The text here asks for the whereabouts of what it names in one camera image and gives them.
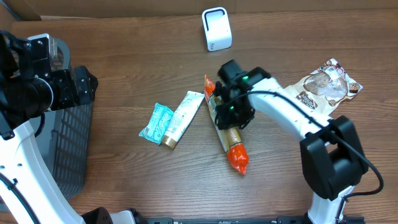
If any grey plastic mesh basket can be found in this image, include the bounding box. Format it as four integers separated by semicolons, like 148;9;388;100
0;37;94;212

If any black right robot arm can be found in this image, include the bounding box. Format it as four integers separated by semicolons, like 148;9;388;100
214;60;369;223

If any white barcode scanner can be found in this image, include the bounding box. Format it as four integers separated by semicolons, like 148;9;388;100
201;7;233;52

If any beige nut snack pouch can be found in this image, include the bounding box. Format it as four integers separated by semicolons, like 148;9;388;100
285;58;363;115

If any teal wipes packet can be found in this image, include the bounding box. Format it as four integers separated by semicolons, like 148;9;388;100
139;103;174;145

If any orange noodle packet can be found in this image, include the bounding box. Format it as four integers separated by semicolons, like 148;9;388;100
204;75;249;175

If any white cream tube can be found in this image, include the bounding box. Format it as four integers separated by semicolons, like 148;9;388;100
162;91;205;150

